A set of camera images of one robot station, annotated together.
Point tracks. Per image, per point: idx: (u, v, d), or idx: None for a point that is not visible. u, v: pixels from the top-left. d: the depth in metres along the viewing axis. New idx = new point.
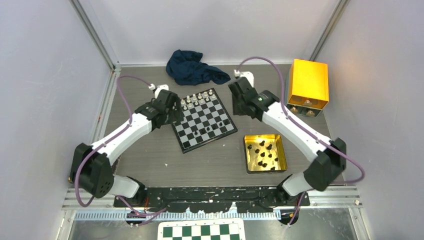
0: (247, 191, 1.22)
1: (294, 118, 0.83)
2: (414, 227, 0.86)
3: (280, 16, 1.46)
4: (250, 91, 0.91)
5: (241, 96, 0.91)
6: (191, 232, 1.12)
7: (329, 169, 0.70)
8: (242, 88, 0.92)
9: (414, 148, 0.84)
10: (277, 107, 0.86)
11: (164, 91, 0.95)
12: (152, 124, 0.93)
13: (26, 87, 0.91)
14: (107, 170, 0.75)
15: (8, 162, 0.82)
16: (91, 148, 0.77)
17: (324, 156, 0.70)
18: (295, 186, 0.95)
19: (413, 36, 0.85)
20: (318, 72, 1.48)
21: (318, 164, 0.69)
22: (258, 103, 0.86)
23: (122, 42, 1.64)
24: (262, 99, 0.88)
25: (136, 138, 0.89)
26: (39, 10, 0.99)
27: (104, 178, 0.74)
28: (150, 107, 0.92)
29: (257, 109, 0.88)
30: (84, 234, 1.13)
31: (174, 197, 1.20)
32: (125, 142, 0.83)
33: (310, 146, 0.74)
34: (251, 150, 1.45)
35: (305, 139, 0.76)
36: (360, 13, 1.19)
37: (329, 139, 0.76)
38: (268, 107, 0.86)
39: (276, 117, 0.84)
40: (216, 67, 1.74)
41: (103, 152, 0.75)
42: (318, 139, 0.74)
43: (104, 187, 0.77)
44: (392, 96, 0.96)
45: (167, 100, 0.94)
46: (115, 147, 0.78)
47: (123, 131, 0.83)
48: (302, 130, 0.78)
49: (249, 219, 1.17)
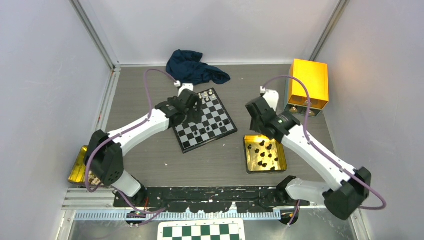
0: (247, 191, 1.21)
1: (317, 144, 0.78)
2: (414, 227, 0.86)
3: (280, 16, 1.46)
4: (269, 113, 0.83)
5: (260, 118, 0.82)
6: (191, 232, 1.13)
7: (354, 201, 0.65)
8: (261, 109, 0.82)
9: (414, 149, 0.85)
10: (299, 131, 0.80)
11: (187, 91, 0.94)
12: (170, 122, 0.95)
13: (26, 87, 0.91)
14: (119, 160, 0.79)
15: (8, 163, 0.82)
16: (108, 136, 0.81)
17: (349, 187, 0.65)
18: (303, 196, 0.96)
19: (413, 37, 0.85)
20: (318, 72, 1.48)
21: (341, 194, 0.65)
22: (280, 127, 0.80)
23: (122, 42, 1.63)
24: (282, 121, 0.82)
25: (152, 133, 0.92)
26: (39, 11, 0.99)
27: (115, 167, 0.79)
28: (170, 105, 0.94)
29: (276, 131, 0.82)
30: (84, 234, 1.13)
31: (174, 197, 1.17)
32: (141, 135, 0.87)
33: (334, 175, 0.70)
34: (251, 150, 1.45)
35: (329, 167, 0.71)
36: (360, 13, 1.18)
37: (354, 169, 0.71)
38: (289, 131, 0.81)
39: (297, 141, 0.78)
40: (216, 67, 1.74)
41: (118, 142, 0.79)
42: (342, 169, 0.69)
43: (112, 176, 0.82)
44: (392, 97, 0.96)
45: (188, 101, 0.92)
46: (130, 139, 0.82)
47: (141, 125, 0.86)
48: (325, 158, 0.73)
49: (249, 219, 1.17)
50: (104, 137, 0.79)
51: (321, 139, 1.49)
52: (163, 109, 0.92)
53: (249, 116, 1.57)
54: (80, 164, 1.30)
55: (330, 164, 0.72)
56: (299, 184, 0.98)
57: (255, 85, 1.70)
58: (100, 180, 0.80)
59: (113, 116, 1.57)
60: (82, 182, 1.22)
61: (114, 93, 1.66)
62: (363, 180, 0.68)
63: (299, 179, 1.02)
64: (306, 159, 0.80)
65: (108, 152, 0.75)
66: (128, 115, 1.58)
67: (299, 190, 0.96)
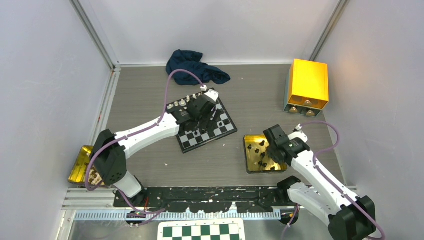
0: (247, 191, 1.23)
1: (322, 169, 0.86)
2: (414, 227, 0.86)
3: (280, 15, 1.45)
4: (282, 138, 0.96)
5: (273, 141, 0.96)
6: (190, 232, 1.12)
7: (355, 228, 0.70)
8: (275, 134, 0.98)
9: (414, 148, 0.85)
10: (307, 155, 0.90)
11: (203, 97, 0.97)
12: (180, 128, 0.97)
13: (26, 86, 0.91)
14: (122, 163, 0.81)
15: (9, 162, 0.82)
16: (115, 137, 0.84)
17: (349, 211, 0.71)
18: (303, 201, 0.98)
19: (413, 36, 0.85)
20: (318, 72, 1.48)
21: (341, 218, 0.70)
22: (289, 149, 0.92)
23: (122, 42, 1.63)
24: (293, 145, 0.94)
25: (162, 137, 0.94)
26: (39, 11, 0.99)
27: (117, 169, 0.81)
28: (183, 111, 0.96)
29: (286, 153, 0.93)
30: (84, 234, 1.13)
31: (174, 197, 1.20)
32: (148, 139, 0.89)
33: (335, 199, 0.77)
34: (251, 150, 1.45)
35: (331, 191, 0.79)
36: (360, 12, 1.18)
37: (355, 196, 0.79)
38: (298, 154, 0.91)
39: (304, 164, 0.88)
40: (216, 67, 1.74)
41: (123, 145, 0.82)
42: (343, 194, 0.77)
43: (114, 176, 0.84)
44: (392, 96, 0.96)
45: (202, 108, 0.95)
46: (135, 142, 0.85)
47: (149, 128, 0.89)
48: (328, 182, 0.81)
49: (249, 219, 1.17)
50: (111, 137, 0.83)
51: (321, 139, 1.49)
52: (176, 114, 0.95)
53: (249, 116, 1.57)
54: (80, 164, 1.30)
55: (333, 188, 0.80)
56: (304, 192, 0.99)
57: (254, 85, 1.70)
58: (102, 179, 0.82)
59: (113, 116, 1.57)
60: (82, 182, 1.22)
61: (114, 93, 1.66)
62: (364, 208, 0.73)
63: (305, 186, 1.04)
64: (313, 184, 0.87)
65: (111, 151, 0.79)
66: (128, 115, 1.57)
67: (302, 197, 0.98)
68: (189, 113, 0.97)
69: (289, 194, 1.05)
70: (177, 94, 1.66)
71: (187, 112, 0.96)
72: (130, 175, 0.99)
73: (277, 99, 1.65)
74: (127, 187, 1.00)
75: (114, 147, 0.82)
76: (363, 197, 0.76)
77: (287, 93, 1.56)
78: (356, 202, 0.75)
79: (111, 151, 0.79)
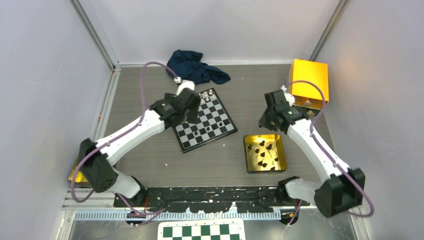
0: (247, 191, 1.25)
1: (319, 138, 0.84)
2: (414, 228, 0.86)
3: (280, 15, 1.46)
4: (283, 105, 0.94)
5: (273, 106, 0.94)
6: (191, 232, 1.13)
7: (340, 195, 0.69)
8: (276, 99, 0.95)
9: (414, 149, 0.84)
10: (305, 124, 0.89)
11: (187, 90, 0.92)
12: (166, 124, 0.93)
13: (26, 86, 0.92)
14: (108, 171, 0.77)
15: (9, 162, 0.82)
16: (96, 145, 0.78)
17: (338, 180, 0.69)
18: (299, 193, 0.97)
19: (413, 37, 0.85)
20: (318, 72, 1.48)
21: (329, 186, 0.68)
22: (288, 116, 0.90)
23: (122, 41, 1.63)
24: (293, 113, 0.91)
25: (146, 136, 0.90)
26: (38, 10, 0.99)
27: (105, 175, 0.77)
28: (166, 104, 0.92)
29: (284, 121, 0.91)
30: (84, 234, 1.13)
31: (174, 197, 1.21)
32: (131, 142, 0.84)
33: (325, 168, 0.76)
34: (251, 150, 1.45)
35: (323, 159, 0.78)
36: (360, 13, 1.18)
37: (348, 167, 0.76)
38: (295, 121, 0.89)
39: (300, 132, 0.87)
40: (216, 67, 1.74)
41: (105, 152, 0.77)
42: (335, 163, 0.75)
43: (105, 183, 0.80)
44: (392, 97, 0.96)
45: (187, 101, 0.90)
46: (117, 147, 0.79)
47: (131, 131, 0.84)
48: (322, 151, 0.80)
49: (249, 219, 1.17)
50: (90, 147, 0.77)
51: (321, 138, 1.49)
52: (158, 110, 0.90)
53: (249, 116, 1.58)
54: None
55: (325, 157, 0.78)
56: (297, 182, 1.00)
57: (255, 86, 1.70)
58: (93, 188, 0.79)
59: (113, 116, 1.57)
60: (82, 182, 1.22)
61: (114, 93, 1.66)
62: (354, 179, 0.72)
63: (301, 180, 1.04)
64: (308, 152, 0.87)
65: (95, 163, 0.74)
66: (128, 115, 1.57)
67: (296, 187, 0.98)
68: (173, 107, 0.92)
69: (287, 190, 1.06)
70: None
71: (171, 106, 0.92)
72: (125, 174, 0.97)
73: None
74: (125, 187, 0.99)
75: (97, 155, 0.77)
76: (355, 168, 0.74)
77: None
78: (347, 173, 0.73)
79: (94, 164, 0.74)
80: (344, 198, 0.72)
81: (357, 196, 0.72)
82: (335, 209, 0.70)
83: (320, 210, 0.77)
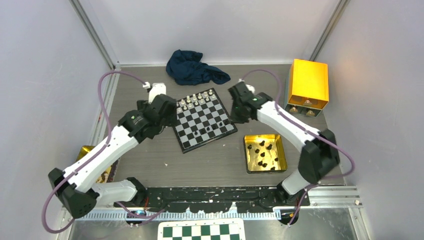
0: (247, 191, 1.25)
1: (285, 113, 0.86)
2: (414, 228, 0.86)
3: (279, 15, 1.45)
4: (247, 94, 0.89)
5: (238, 98, 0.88)
6: (191, 232, 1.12)
7: (318, 158, 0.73)
8: (240, 91, 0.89)
9: (414, 149, 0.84)
10: (270, 105, 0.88)
11: (160, 97, 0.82)
12: (139, 137, 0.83)
13: (26, 87, 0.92)
14: (81, 199, 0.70)
15: (9, 162, 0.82)
16: (63, 175, 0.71)
17: (312, 144, 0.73)
18: (294, 185, 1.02)
19: (413, 37, 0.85)
20: (318, 72, 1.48)
21: (306, 152, 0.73)
22: (254, 103, 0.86)
23: (122, 41, 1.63)
24: (257, 99, 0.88)
25: (120, 155, 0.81)
26: (38, 10, 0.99)
27: (78, 204, 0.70)
28: (136, 116, 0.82)
29: (252, 109, 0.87)
30: (84, 234, 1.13)
31: (174, 197, 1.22)
32: (102, 165, 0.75)
33: (299, 137, 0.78)
34: (251, 150, 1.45)
35: (295, 130, 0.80)
36: (360, 13, 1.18)
37: (317, 130, 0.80)
38: (261, 106, 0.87)
39: (269, 113, 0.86)
40: (215, 67, 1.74)
41: (73, 182, 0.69)
42: (306, 130, 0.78)
43: (84, 208, 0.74)
44: (392, 97, 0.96)
45: (161, 109, 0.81)
46: (86, 174, 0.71)
47: (99, 153, 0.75)
48: (292, 124, 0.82)
49: (249, 219, 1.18)
50: (59, 178, 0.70)
51: None
52: (128, 124, 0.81)
53: None
54: None
55: (296, 128, 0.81)
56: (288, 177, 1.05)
57: (255, 86, 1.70)
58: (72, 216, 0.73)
59: (113, 116, 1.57)
60: None
61: (114, 93, 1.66)
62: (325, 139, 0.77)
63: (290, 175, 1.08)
64: (280, 130, 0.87)
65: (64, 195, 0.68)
66: None
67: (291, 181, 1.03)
68: (145, 117, 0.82)
69: (286, 189, 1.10)
70: (177, 94, 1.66)
71: (143, 117, 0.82)
72: (105, 185, 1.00)
73: (277, 99, 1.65)
74: (117, 192, 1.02)
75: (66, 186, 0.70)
76: (324, 130, 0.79)
77: (287, 93, 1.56)
78: (318, 135, 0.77)
79: (63, 196, 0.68)
80: (324, 161, 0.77)
81: (334, 155, 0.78)
82: (319, 173, 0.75)
83: (307, 180, 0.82)
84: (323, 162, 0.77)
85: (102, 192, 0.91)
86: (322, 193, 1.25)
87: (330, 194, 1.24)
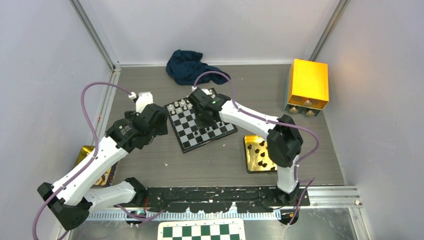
0: (247, 191, 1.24)
1: (245, 108, 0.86)
2: (413, 227, 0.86)
3: (279, 15, 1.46)
4: (206, 98, 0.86)
5: (198, 105, 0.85)
6: (191, 232, 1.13)
7: (283, 143, 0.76)
8: (198, 96, 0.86)
9: (414, 149, 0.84)
10: (229, 104, 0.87)
11: (150, 106, 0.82)
12: (128, 147, 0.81)
13: (26, 87, 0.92)
14: (72, 213, 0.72)
15: (9, 161, 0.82)
16: (52, 189, 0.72)
17: (275, 131, 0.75)
18: (286, 181, 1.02)
19: (413, 36, 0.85)
20: (318, 72, 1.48)
21: (271, 140, 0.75)
22: (214, 106, 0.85)
23: (122, 41, 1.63)
24: (216, 100, 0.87)
25: (109, 166, 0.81)
26: (38, 11, 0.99)
27: (69, 218, 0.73)
28: (123, 126, 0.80)
29: (214, 112, 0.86)
30: (84, 234, 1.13)
31: (174, 197, 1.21)
32: (90, 178, 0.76)
33: (262, 128, 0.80)
34: (251, 150, 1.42)
35: (257, 123, 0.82)
36: (360, 13, 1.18)
37: (277, 117, 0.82)
38: (222, 107, 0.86)
39: (229, 112, 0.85)
40: (216, 67, 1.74)
41: (61, 197, 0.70)
42: (267, 120, 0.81)
43: (76, 220, 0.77)
44: (392, 97, 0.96)
45: (152, 119, 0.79)
46: (74, 189, 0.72)
47: (87, 166, 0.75)
48: (253, 117, 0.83)
49: (249, 219, 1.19)
50: (47, 193, 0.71)
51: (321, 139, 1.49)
52: (115, 134, 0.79)
53: None
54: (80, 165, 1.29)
55: (258, 120, 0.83)
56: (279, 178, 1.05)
57: (255, 86, 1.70)
58: (64, 228, 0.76)
59: (113, 116, 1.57)
60: None
61: (114, 93, 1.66)
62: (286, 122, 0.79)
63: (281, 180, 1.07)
64: (244, 126, 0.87)
65: (53, 210, 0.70)
66: None
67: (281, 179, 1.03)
68: (134, 126, 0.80)
69: (281, 188, 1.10)
70: (177, 94, 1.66)
71: (132, 126, 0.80)
72: (102, 190, 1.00)
73: (277, 99, 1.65)
74: (113, 196, 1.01)
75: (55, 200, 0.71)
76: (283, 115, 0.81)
77: (287, 93, 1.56)
78: (278, 121, 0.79)
79: (53, 211, 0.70)
80: (290, 144, 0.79)
81: (297, 135, 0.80)
82: (288, 156, 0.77)
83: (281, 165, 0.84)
84: (289, 145, 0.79)
85: (95, 200, 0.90)
86: (322, 193, 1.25)
87: (330, 194, 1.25)
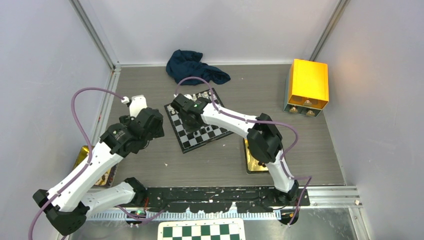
0: (247, 191, 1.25)
1: (225, 109, 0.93)
2: (413, 227, 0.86)
3: (279, 15, 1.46)
4: (188, 103, 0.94)
5: (181, 109, 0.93)
6: (191, 232, 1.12)
7: (263, 140, 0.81)
8: (180, 101, 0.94)
9: (414, 149, 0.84)
10: (210, 107, 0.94)
11: (145, 110, 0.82)
12: (124, 152, 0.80)
13: (26, 87, 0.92)
14: (67, 219, 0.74)
15: (9, 161, 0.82)
16: (47, 196, 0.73)
17: (254, 130, 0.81)
18: (279, 180, 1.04)
19: (413, 36, 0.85)
20: (318, 72, 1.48)
21: (252, 139, 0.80)
22: (195, 109, 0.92)
23: (122, 41, 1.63)
24: (197, 104, 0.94)
25: (104, 172, 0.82)
26: (38, 11, 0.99)
27: (65, 223, 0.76)
28: (117, 130, 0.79)
29: (196, 115, 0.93)
30: (84, 234, 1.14)
31: (174, 197, 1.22)
32: (85, 185, 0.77)
33: (242, 128, 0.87)
34: None
35: (237, 123, 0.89)
36: (360, 13, 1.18)
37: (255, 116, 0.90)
38: (203, 110, 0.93)
39: (211, 115, 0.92)
40: (216, 67, 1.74)
41: (56, 204, 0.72)
42: (246, 120, 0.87)
43: (74, 224, 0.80)
44: (392, 97, 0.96)
45: (147, 123, 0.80)
46: (69, 196, 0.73)
47: (81, 173, 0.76)
48: (233, 117, 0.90)
49: (249, 219, 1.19)
50: (43, 199, 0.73)
51: (321, 139, 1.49)
52: (110, 140, 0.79)
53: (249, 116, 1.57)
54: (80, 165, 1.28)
55: (238, 120, 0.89)
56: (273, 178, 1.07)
57: (255, 85, 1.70)
58: (62, 232, 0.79)
59: (113, 116, 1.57)
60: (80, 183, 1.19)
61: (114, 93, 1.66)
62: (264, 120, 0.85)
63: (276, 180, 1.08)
64: (226, 126, 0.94)
65: (48, 216, 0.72)
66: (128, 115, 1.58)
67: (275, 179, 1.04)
68: (130, 131, 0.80)
69: (279, 188, 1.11)
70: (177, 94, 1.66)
71: (127, 130, 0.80)
72: (101, 193, 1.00)
73: (277, 99, 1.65)
74: (111, 199, 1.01)
75: (50, 207, 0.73)
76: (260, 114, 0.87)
77: (287, 93, 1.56)
78: (256, 120, 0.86)
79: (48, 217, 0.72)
80: (269, 140, 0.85)
81: (275, 132, 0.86)
82: (269, 153, 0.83)
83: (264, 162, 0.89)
84: (269, 142, 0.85)
85: (92, 205, 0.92)
86: (322, 193, 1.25)
87: (330, 194, 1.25)
